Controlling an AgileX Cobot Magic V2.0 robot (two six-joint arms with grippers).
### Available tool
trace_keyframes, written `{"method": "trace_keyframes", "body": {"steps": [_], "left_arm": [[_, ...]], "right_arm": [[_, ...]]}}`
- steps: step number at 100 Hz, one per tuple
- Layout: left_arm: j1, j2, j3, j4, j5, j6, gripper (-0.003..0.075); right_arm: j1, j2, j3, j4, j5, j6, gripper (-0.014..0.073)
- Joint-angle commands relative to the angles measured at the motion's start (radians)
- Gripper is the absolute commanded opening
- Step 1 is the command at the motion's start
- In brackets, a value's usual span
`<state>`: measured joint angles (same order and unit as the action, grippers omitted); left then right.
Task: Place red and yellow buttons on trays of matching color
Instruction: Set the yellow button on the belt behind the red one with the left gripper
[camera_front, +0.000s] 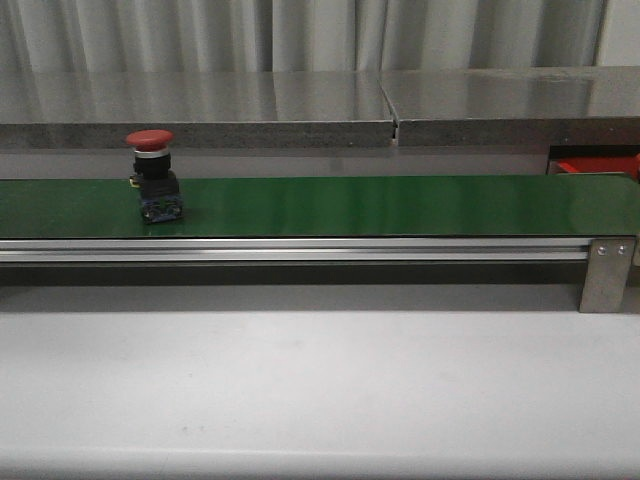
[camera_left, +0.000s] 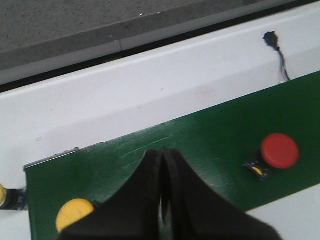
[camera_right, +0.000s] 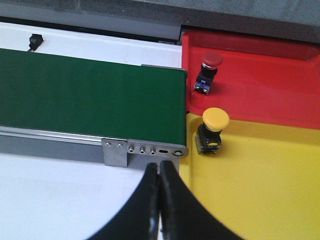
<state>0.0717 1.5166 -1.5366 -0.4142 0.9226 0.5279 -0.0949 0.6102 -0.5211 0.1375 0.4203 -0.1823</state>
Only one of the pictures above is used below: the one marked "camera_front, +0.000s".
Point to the green conveyor belt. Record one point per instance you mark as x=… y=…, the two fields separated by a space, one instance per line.
x=446 y=206

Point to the steel conveyor support bracket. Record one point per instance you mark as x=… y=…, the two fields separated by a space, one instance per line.
x=609 y=263

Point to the white pleated curtain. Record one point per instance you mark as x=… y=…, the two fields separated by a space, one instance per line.
x=284 y=36

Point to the red push button switch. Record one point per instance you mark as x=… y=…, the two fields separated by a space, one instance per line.
x=159 y=192

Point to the aluminium conveyor frame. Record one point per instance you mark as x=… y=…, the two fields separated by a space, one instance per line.
x=394 y=249

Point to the grey stone counter slab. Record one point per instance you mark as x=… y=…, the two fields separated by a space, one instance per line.
x=203 y=110

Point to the red plastic tray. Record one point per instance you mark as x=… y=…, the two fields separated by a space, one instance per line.
x=599 y=165

